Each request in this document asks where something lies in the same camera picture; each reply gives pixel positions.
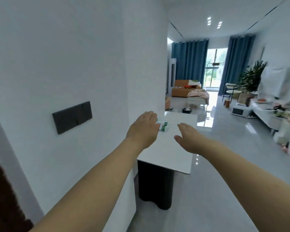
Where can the person's left hand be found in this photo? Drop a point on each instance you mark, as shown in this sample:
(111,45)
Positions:
(142,129)

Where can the person's right hand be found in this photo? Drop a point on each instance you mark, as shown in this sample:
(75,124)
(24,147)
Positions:
(193,141)

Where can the person's right thumb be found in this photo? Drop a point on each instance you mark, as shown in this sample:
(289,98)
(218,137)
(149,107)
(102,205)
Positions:
(179,139)

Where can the person's left fingers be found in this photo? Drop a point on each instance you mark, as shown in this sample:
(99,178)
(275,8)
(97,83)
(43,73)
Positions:
(149,115)

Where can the person's left forearm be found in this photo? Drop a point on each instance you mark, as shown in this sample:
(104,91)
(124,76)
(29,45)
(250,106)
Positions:
(96,186)

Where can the person's right forearm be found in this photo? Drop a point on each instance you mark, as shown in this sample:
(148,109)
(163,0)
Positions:
(251,181)

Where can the green and white packet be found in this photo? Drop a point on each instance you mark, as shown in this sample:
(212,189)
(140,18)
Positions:
(164,127)

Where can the black basket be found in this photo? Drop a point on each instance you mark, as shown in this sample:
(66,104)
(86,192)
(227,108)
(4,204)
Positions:
(187,110)

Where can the orange sofa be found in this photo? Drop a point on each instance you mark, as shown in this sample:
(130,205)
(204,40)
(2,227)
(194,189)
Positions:
(181,90)

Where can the white standing air conditioner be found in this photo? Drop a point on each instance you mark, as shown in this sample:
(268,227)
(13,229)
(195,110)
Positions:
(172,74)

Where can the cot with pink blanket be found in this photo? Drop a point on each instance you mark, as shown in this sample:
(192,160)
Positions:
(198,95)

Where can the black fluted table base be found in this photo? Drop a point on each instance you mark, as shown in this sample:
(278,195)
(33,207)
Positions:
(156,186)

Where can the small wooden stool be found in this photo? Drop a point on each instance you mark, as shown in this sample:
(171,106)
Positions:
(228,103)

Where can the white microwave oven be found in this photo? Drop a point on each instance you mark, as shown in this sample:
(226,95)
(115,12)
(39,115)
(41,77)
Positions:
(240,111)

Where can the blue curtain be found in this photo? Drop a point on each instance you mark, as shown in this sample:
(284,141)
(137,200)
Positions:
(189,60)
(236,62)

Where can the white round chair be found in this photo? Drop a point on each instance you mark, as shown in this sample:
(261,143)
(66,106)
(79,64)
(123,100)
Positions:
(232,90)

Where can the white low cabinet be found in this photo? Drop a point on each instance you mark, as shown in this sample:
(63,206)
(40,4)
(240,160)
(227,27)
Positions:
(265,114)

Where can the red plate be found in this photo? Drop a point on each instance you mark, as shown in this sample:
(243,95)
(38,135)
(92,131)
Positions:
(263,100)

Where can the green potted plant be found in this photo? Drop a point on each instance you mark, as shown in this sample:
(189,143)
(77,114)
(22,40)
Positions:
(252,77)

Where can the ceiling spotlight cluster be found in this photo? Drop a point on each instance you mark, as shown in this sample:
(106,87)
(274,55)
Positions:
(219,24)
(209,21)

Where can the white cloth covered television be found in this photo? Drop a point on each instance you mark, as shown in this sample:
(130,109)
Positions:
(275,80)

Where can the dark brown door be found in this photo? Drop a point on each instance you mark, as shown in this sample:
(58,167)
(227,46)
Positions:
(4,200)

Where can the black wall switch panel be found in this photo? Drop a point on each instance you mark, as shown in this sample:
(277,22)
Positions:
(72,117)

